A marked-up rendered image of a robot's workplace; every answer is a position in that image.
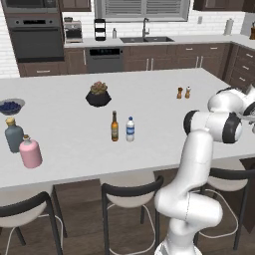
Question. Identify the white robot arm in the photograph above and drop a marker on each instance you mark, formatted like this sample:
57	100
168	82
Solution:
196	186

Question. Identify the brown knife block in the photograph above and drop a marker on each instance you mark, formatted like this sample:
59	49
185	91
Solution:
252	31

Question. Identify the black and white coffee machine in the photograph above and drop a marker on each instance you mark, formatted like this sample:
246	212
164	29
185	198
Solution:
99	29

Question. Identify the pink round bottle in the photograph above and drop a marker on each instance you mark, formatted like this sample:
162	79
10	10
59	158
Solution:
30	153

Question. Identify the white stool with black frame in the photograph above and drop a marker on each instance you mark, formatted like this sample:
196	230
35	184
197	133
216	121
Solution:
131	196
23	212
229	181

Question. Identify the brown base cupboard run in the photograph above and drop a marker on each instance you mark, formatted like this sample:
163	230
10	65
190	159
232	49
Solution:
186	59

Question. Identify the dark sink tap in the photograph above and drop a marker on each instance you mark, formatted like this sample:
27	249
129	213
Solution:
144	27

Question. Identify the black pot with plant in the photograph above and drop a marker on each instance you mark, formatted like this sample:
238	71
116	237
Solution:
98	94

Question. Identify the grey-blue bottle with cork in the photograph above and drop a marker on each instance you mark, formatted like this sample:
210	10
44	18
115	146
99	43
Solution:
14	136

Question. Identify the brown glass beer bottle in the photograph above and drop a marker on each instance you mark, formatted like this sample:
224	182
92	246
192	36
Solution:
114	127

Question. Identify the dark grey dishwasher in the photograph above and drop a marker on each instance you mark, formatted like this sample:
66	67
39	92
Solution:
104	59

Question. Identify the silver toaster oven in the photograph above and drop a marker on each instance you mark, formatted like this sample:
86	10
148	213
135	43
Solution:
73	31

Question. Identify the window with blinds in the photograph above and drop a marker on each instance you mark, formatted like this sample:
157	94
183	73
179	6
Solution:
142	9

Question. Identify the small grey soap bottle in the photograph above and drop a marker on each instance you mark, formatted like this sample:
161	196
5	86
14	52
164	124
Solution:
114	33

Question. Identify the brown pepper shaker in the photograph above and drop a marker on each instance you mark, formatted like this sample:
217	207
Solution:
179	93

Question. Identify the bowl of blueberries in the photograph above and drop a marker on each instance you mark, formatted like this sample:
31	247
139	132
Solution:
10	106

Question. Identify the brown wall cupboards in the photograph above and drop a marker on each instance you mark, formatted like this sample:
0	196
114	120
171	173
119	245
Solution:
224	4

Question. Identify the microwave oven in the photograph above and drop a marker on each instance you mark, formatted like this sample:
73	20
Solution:
30	5

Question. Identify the brown wall cupboard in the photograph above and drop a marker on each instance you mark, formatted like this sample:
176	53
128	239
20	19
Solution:
75	5

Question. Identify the dark sink basin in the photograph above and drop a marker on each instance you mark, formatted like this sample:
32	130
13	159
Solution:
146	39

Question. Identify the clear plastic water bottle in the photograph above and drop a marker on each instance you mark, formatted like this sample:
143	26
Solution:
130	130

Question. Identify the black built-in oven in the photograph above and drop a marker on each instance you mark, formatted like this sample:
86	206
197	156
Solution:
35	39

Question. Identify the white paper towel roll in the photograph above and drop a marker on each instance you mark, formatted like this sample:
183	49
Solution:
228	27

